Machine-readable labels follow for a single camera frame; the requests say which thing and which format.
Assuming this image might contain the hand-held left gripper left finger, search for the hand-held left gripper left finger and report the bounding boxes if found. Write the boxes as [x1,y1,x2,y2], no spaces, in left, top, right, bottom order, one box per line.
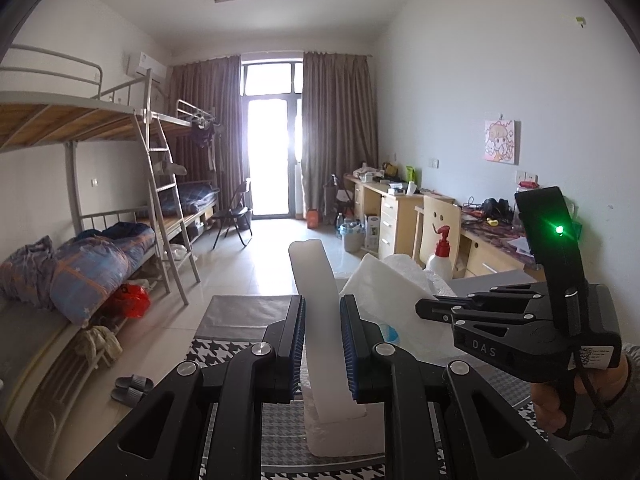
[67,295,307,480]

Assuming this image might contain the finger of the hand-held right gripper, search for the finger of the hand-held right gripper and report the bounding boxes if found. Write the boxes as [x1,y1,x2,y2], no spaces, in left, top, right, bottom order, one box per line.
[415,296,551,331]
[467,282,551,303]

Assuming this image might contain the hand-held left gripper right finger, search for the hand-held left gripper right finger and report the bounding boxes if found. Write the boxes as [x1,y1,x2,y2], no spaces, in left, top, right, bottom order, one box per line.
[339,294,576,480]

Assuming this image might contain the white foam box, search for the white foam box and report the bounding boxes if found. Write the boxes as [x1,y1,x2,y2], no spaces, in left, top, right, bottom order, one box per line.
[288,240,483,457]

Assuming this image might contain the person's right hand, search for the person's right hand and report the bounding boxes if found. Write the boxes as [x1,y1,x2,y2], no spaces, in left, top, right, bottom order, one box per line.
[530,355,631,436]

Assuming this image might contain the white pump bottle red cap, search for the white pump bottle red cap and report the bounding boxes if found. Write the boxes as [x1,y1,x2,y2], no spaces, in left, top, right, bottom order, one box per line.
[425,225,453,281]

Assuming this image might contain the houndstooth tablecloth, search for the houndstooth tablecloth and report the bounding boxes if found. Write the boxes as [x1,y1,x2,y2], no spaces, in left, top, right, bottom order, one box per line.
[185,270,546,480]

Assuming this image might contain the wooden chair with smiley face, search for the wooden chair with smiley face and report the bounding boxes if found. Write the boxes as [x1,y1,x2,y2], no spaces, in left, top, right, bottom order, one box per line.
[414,194,462,281]

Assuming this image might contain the large water jug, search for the large water jug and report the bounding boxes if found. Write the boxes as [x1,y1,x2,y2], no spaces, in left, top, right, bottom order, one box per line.
[342,222,366,253]

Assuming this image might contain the black folding chair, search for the black folding chair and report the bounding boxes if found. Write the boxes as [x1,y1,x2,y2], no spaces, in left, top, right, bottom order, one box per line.
[212,178,254,250]
[324,174,357,226]

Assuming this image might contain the white bag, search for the white bag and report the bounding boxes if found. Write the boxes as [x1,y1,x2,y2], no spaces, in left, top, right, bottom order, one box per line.
[352,162,383,183]

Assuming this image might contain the grey slipper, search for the grey slipper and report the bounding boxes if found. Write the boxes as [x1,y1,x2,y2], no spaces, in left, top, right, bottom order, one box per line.
[116,375,155,392]
[111,386,146,404]

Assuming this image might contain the red plastic bag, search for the red plastic bag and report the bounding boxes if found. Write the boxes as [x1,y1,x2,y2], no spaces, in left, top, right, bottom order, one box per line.
[107,283,151,318]

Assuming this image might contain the dark blue bedding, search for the dark blue bedding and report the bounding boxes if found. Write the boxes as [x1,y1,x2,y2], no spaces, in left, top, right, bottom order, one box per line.
[177,182,221,213]

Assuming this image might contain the glass balcony door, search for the glass balcony door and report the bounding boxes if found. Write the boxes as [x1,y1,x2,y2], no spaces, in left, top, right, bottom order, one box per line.
[240,62,306,218]

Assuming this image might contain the metal bed ladder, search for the metal bed ladder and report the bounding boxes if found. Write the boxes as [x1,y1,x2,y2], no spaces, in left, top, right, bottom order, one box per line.
[135,67,201,306]

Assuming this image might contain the beige cloth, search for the beige cloth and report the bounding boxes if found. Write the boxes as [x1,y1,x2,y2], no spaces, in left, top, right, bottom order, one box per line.
[75,325,123,368]

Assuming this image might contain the brown curtain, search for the brown curtain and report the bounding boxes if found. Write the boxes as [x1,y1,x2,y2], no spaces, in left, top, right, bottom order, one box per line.
[301,51,381,221]
[170,55,243,216]

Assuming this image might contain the blue plaid quilt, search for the blue plaid quilt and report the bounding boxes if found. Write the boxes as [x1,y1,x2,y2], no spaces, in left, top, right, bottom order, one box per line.
[0,222,156,326]

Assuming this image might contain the dark hanging clothes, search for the dark hanging clothes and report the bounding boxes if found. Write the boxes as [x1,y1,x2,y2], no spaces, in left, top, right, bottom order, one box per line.
[190,120,221,148]

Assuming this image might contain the grey metal bunk bed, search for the grey metal bunk bed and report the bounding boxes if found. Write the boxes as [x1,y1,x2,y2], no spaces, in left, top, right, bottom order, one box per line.
[0,44,201,411]
[175,99,223,241]

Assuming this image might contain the white air conditioner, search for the white air conditioner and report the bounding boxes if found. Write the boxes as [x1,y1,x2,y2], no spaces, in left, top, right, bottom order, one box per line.
[126,51,167,83]

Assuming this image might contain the pink cartoon wall picture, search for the pink cartoon wall picture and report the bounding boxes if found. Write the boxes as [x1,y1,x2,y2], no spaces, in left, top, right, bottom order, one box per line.
[482,119,521,165]

